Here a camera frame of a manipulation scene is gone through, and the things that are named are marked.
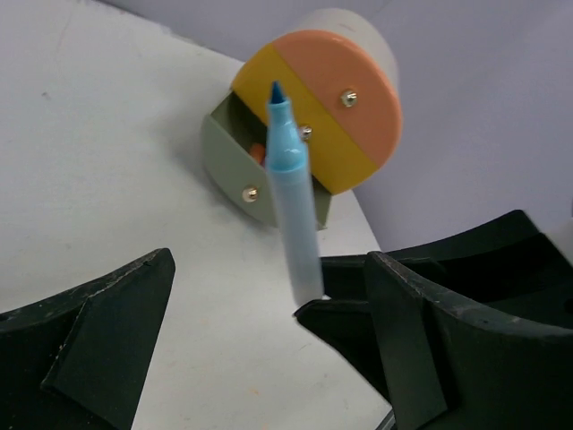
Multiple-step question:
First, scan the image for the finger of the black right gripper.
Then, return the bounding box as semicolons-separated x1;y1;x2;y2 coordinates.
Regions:
294;299;390;401
320;210;572;331

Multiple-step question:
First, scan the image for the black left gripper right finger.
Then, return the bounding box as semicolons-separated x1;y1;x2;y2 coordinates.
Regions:
365;252;572;429

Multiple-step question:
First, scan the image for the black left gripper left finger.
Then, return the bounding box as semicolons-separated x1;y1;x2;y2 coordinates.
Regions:
1;248;175;429

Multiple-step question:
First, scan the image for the light blue highlighter body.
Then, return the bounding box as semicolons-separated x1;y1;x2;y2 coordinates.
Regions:
265;81;324;307

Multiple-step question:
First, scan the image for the round three-drawer storage box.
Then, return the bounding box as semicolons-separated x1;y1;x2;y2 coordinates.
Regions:
201;8;403;228

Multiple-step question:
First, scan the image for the orange highlighter body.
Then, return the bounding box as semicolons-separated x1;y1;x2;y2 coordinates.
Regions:
249;142;266;165

